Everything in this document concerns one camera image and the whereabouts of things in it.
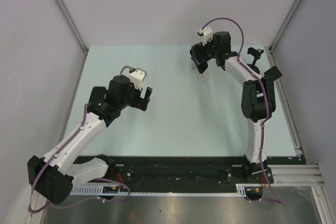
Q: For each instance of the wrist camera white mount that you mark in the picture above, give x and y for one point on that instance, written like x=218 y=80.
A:
x=137 y=78
x=207 y=35

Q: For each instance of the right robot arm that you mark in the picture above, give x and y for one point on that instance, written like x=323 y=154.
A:
x=258 y=95

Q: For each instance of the white phone stand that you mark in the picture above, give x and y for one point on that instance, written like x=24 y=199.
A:
x=202 y=76

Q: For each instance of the aluminium frame post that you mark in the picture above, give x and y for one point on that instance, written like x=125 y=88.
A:
x=71 y=25
x=289 y=16

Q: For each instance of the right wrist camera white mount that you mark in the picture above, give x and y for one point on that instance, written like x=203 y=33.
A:
x=207 y=35

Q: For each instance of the black round-base phone stand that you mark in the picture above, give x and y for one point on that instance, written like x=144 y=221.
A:
x=256 y=53

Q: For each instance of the left aluminium frame post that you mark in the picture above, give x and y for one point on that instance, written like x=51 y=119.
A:
x=71 y=25

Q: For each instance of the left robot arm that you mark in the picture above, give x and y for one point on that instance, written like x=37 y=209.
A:
x=55 y=174

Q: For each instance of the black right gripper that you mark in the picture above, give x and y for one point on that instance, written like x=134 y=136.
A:
x=197 y=50

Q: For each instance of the black phone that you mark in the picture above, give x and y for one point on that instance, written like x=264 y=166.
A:
x=198 y=54

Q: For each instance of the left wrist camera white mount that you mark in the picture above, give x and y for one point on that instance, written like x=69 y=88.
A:
x=137 y=78

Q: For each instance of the right aluminium frame post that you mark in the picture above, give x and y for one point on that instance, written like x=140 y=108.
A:
x=289 y=16

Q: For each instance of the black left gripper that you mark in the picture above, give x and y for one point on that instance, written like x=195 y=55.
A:
x=140 y=103

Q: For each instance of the white slotted cable duct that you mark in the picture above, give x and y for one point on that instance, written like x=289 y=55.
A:
x=96 y=190

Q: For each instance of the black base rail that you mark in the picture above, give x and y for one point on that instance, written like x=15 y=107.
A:
x=179 y=174

